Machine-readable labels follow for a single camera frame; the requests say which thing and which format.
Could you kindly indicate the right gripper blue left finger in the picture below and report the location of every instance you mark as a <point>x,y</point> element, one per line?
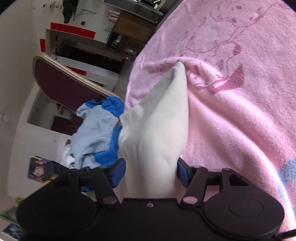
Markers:
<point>102,180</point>

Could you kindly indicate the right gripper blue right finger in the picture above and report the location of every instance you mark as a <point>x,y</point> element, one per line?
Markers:
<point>194,179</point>

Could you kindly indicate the beige shirt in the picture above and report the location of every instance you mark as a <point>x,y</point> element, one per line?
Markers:
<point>153,137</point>

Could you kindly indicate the white garment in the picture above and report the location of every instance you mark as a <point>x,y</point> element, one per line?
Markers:
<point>67,159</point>

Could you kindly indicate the light blue waffle sweater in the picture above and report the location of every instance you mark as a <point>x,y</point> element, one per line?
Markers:
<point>90,136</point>

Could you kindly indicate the blue garment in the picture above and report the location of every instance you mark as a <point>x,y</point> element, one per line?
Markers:
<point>114,107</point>

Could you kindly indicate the pink cartoon blanket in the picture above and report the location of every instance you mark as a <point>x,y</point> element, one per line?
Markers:
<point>239,58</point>

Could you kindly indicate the wooden cabinet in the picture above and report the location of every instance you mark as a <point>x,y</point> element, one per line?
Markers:
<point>129,35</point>

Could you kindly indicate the maroon chair with gold frame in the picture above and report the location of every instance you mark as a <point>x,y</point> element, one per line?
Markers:
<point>63,85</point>

